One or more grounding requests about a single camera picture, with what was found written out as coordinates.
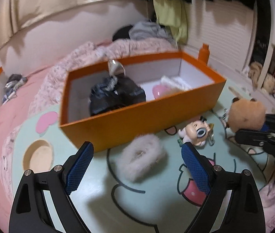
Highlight mint cartoon lap table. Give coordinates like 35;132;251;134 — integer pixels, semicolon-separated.
11;78;275;233

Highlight orange water bottle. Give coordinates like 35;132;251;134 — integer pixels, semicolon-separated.
197;43;210;65

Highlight black clothing on bed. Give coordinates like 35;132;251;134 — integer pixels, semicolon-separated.
112;25;133;42

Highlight tan plush bear toy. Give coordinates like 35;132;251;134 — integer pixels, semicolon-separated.
227;97;266;133

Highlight yellow-green hanging garment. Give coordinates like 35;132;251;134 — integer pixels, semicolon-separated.
153;0;188;44

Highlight pink bed sheet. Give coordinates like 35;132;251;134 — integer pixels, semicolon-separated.
0;41;114;232

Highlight white fluffy pouch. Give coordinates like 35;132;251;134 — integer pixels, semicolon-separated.
116;134;166;183

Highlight black satin frilly cloth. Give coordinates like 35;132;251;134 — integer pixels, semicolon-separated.
89;74;146;116

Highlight white tissue roll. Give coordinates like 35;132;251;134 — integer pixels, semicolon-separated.
160;76;191;91

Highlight grey clothes pile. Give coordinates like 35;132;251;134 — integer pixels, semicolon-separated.
128;21;174;43

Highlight striped folded clothes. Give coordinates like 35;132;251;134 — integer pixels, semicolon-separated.
2;74;28;104

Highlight big-head doll keychain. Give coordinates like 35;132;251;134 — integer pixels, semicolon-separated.
177;116;215;147

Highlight pink floral quilt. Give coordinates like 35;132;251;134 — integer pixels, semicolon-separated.
0;38;176;200

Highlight orange cardboard box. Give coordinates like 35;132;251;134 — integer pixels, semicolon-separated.
59;52;226;151

